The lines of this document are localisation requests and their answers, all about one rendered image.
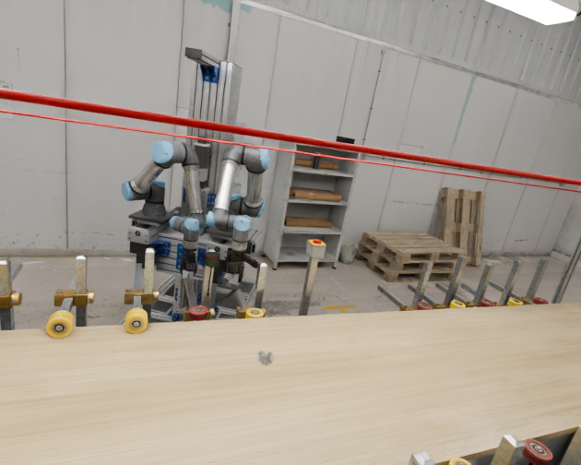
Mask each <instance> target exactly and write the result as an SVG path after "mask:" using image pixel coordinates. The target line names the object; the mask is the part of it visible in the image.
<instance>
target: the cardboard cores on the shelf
mask: <svg viewBox="0 0 581 465"><path fill-rule="evenodd" d="M294 165H298V166H305V167H313V165H314V161H312V160H305V159H298V158H295V161H294ZM318 168H321V169H328V170H337V169H338V164H337V163H333V162H326V161H320V162H319V165H318ZM289 196H290V197H293V198H301V199H312V200H324V201H335V202H339V201H340V200H341V199H342V195H341V194H336V193H335V192H331V191H329V190H320V189H310V188H300V187H291V188H290V193H289ZM284 226H288V227H320V228H332V226H333V223H332V222H331V221H328V219H323V218H308V217H293V216H285V221H284Z"/></svg>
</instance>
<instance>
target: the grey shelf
mask: <svg viewBox="0 0 581 465"><path fill-rule="evenodd" d="M279 149H286V150H293V151H299V152H307V153H313V154H315V153H316V152H320V153H321V154H320V155H327V156H333V157H340V158H346V159H353V160H360V158H361V153H360V152H354V151H348V150H342V149H331V148H324V147H317V146H312V145H305V144H299V143H293V142H287V141H279ZM295 158H298V159H305V160H312V161H314V156H313V155H306V154H299V153H292V152H286V151H278V156H277V163H276V169H275V175H274V181H273V186H272V193H271V198H270V205H269V211H268V217H267V228H266V234H265V241H264V246H263V253H262V257H266V256H265V254H266V255H267V256H268V257H269V258H270V260H271V261H272V262H273V268H272V269H273V270H277V264H278V262H308V261H309V256H308V255H307V254H306V247H307V243H308V240H313V239H319V240H321V239H322V242H323V243H324V244H326V251H325V254H324V258H318V262H335V265H334V267H332V269H336V266H337V263H338V255H339V250H340V247H341V242H342V238H343V233H344V230H345V225H346V220H347V217H348V212H349V208H350V201H351V196H352V192H353V187H354V184H355V179H356V175H357V171H358V167H359V161H346V160H340V159H333V158H326V157H320V161H326V162H333V163H338V169H337V170H328V169H321V168H318V169H313V167H305V166H298V165H294V161H295ZM339 168H340V169H339ZM334 176H335V177H334ZM333 181H334V182H333ZM332 185H333V186H332ZM291 187H300V188H310V189H320V190H329V191H331V189H332V191H331V192H335V193H336V194H341V195H342V199H341V200H340V201H339V202H335V201H324V200H312V199H301V198H293V197H290V196H289V193H290V188H291ZM288 190H289V191H288ZM285 216H293V217H308V218H323V219H328V221H331V222H332V223H333V226H332V228H320V227H288V226H284V221H285ZM322 235H323V236H322ZM276 262H277V263H276Z"/></svg>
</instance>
